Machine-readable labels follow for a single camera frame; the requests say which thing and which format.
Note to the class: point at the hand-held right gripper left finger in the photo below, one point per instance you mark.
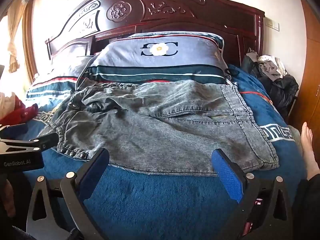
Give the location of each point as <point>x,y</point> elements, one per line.
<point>96,166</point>

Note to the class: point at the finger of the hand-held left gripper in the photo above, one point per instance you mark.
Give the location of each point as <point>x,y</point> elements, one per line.
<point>47,141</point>

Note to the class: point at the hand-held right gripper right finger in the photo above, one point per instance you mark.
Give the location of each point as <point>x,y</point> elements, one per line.
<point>226,176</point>

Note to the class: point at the grey denim pants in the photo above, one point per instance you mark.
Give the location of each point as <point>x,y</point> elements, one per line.
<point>160,120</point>

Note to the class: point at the red cloth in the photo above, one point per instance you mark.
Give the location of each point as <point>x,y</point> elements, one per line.
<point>25,113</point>

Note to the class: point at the blue patterned blanket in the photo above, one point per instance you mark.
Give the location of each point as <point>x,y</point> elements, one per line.
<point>155,205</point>

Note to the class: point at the striped grey pillow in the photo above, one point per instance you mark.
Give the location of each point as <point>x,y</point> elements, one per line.
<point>62,72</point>

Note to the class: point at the person's bare foot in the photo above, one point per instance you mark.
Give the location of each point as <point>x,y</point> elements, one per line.
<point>308,150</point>

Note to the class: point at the person's dark trouser leg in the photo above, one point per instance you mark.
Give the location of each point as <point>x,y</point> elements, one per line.
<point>307,210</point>

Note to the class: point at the pile of dark clothes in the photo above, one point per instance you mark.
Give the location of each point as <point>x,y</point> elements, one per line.
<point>277,90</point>

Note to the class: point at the cream curtain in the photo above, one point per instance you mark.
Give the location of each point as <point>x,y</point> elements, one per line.
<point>13,30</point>

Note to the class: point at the grey and white garment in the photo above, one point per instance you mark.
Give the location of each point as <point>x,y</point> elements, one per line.
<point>271,66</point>

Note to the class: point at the striped pillow with flower emblem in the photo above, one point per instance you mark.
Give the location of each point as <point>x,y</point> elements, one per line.
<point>160,55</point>

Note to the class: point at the brown wooden wardrobe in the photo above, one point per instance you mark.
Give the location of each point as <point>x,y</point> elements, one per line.
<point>310,67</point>

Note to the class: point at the carved dark wooden headboard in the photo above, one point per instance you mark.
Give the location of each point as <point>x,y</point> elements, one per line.
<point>155,7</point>

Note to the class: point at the wooden window frame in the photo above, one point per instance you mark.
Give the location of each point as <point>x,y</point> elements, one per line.
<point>28,37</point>

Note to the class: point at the white wall switch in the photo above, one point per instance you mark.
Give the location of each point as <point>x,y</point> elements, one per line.
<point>272,23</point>

